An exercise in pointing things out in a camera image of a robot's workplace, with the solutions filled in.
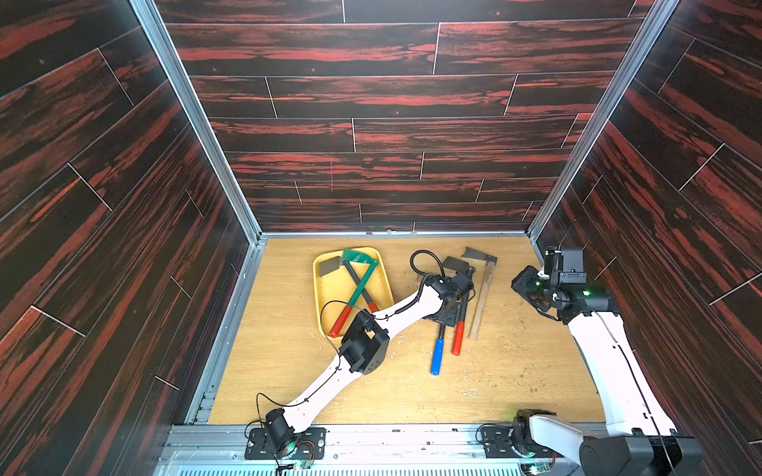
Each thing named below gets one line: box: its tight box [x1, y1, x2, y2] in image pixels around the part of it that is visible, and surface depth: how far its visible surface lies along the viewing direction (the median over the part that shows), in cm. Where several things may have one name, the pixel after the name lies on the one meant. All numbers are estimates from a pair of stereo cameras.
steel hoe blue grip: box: [430, 324, 446, 376], surface depth 90 cm
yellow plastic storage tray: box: [314, 246, 394, 339], surface depth 106 cm
